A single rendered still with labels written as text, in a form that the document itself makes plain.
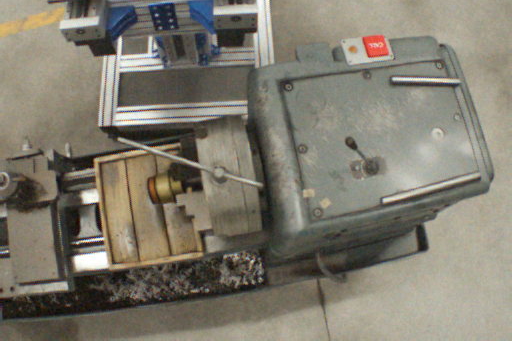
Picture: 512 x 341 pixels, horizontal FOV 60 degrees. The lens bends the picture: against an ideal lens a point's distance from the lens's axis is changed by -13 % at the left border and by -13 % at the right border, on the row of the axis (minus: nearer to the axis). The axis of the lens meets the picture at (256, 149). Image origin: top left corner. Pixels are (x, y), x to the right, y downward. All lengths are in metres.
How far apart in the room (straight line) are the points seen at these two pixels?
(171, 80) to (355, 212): 1.47
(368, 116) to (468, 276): 1.56
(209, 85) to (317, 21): 0.79
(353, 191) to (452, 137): 0.31
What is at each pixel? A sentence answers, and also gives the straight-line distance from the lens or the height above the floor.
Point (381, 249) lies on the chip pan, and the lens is 1.92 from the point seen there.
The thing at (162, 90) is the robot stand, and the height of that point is 0.21.
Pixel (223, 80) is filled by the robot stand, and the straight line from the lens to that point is 2.40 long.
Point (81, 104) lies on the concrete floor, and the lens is 2.73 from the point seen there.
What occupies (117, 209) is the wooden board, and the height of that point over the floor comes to 0.89.
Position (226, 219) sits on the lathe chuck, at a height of 1.17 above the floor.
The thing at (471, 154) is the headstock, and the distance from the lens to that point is 1.31.
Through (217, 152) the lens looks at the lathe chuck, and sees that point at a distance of 1.20.
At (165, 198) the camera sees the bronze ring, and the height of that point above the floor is 1.10.
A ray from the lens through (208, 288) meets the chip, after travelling 1.81.
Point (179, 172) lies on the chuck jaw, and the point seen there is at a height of 1.14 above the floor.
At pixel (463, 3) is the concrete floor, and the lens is 3.24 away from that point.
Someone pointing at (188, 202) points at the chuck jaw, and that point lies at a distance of 1.31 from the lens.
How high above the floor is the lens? 2.38
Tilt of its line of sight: 72 degrees down
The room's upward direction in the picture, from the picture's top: 3 degrees clockwise
